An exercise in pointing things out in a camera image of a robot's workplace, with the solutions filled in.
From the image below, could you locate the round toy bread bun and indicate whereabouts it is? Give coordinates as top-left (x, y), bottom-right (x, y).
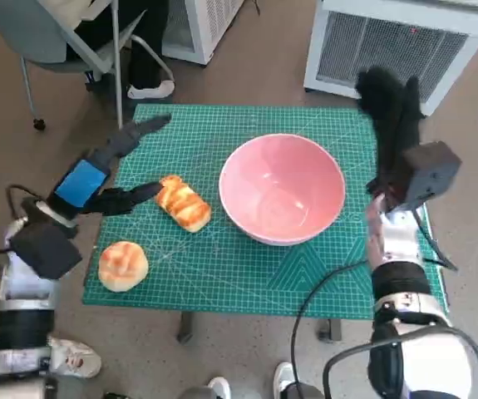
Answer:
top-left (97, 240), bottom-right (150, 293)

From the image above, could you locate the white shoe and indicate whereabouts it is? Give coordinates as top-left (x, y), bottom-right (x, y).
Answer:
top-left (273, 361), bottom-right (300, 396)
top-left (209, 376), bottom-right (232, 399)

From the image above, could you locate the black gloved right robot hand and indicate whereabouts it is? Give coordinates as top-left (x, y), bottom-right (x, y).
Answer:
top-left (354, 66), bottom-right (426, 204)

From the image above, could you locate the green cutting mat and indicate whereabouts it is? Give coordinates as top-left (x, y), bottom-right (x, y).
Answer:
top-left (81, 103), bottom-right (451, 321)

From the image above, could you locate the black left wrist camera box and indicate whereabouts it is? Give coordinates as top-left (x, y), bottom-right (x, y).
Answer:
top-left (9, 222), bottom-right (84, 280)

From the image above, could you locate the pink bowl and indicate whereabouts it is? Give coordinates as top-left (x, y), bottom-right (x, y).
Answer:
top-left (218, 133), bottom-right (347, 247)

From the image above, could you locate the person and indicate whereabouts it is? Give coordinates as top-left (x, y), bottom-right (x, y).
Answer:
top-left (0, 311), bottom-right (102, 380)
top-left (66, 0), bottom-right (176, 101)

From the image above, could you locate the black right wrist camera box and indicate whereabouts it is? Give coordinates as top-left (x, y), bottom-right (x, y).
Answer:
top-left (400, 140), bottom-right (462, 211)

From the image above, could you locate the long striped toy bread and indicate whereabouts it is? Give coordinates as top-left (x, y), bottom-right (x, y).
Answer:
top-left (155, 174), bottom-right (213, 234)

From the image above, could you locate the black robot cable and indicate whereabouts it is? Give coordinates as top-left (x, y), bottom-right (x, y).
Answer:
top-left (290, 257), bottom-right (371, 386)
top-left (323, 326), bottom-right (478, 399)
top-left (5, 185), bottom-right (36, 221)

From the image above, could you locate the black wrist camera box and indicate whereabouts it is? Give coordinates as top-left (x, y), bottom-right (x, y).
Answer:
top-left (400, 140), bottom-right (462, 211)
top-left (9, 222), bottom-right (84, 280)

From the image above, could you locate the dark metal table leg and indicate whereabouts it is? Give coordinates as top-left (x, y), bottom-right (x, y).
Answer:
top-left (175, 311), bottom-right (194, 344)
top-left (316, 318), bottom-right (342, 344)

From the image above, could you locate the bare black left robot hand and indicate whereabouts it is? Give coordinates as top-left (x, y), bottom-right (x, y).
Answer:
top-left (45, 114), bottom-right (172, 221)

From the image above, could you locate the grey chair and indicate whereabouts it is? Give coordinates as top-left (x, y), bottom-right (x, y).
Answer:
top-left (0, 0), bottom-right (176, 151)

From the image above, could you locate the white cabinet with mesh grille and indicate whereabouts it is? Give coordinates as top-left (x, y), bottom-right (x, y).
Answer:
top-left (303, 0), bottom-right (478, 117)

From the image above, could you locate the white cabinet with slatted side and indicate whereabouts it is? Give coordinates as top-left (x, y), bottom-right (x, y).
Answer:
top-left (161, 0), bottom-right (244, 66)

